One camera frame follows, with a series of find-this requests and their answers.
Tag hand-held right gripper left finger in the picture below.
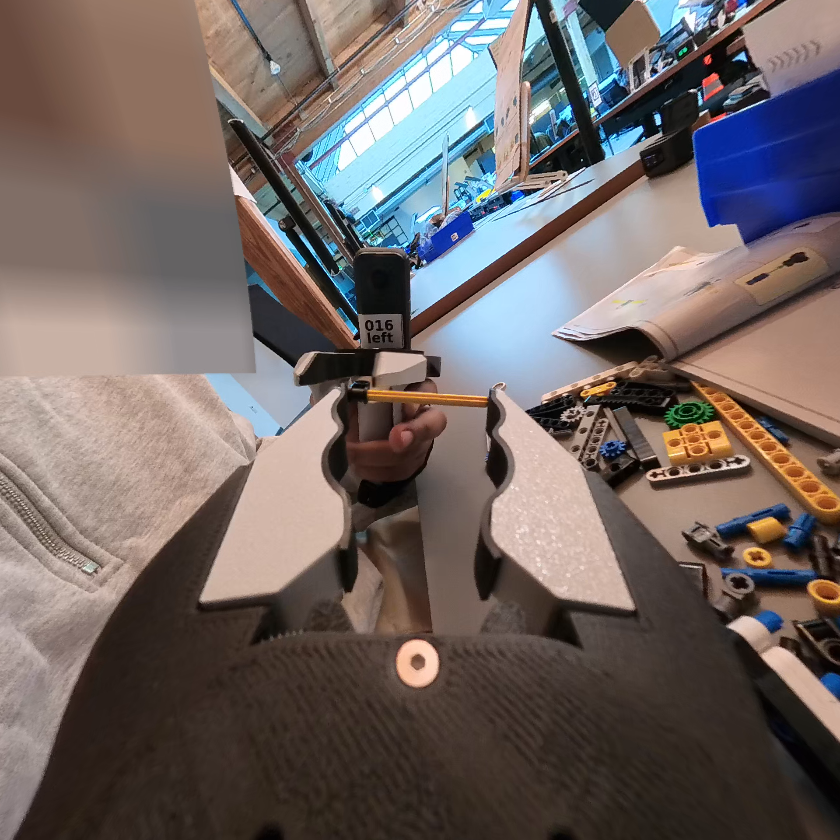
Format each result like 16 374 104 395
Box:
199 386 361 632

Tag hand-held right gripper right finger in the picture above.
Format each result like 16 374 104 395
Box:
472 386 637 635

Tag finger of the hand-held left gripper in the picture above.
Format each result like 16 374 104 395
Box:
373 352 429 401
293 351 376 389

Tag yellow lego axle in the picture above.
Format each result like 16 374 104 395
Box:
366 388 490 409

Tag pile of lego beams gears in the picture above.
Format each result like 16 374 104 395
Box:
525 357 690 490

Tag flat grey lego liftarm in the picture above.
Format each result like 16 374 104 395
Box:
646 454 752 485

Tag green lego gear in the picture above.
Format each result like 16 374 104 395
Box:
664 400 715 431

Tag scatter of small lego pins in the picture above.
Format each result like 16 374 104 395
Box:
679 502 840 697

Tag long yellow lego beam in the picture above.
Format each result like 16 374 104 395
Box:
692 381 840 526

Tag lego instruction booklet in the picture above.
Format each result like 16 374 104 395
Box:
553 213 840 447

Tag person's left hand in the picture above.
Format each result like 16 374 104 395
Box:
346 402 448 484

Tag black office chair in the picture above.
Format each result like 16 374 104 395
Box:
249 285 358 368

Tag small blue parts bin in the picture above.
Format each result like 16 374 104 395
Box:
427 211 475 261

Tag wooden desk divider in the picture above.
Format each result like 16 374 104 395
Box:
236 193 358 349

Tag beige trousers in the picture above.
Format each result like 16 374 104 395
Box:
367 505 431 634

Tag black metal pole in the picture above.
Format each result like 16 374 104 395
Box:
228 118 358 326

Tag grey zip hoodie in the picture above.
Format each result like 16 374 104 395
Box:
0 375 263 840

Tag cardboard display board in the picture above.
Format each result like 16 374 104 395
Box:
492 0 571 194

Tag black steel column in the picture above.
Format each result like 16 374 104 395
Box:
535 0 606 165

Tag black charger block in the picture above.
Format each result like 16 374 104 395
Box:
640 92 700 178

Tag blue plastic bin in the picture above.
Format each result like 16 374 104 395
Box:
692 72 840 245

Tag white cardboard box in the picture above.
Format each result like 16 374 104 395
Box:
745 0 840 99

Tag yellow lego frame block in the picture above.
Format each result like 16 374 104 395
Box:
661 421 733 466

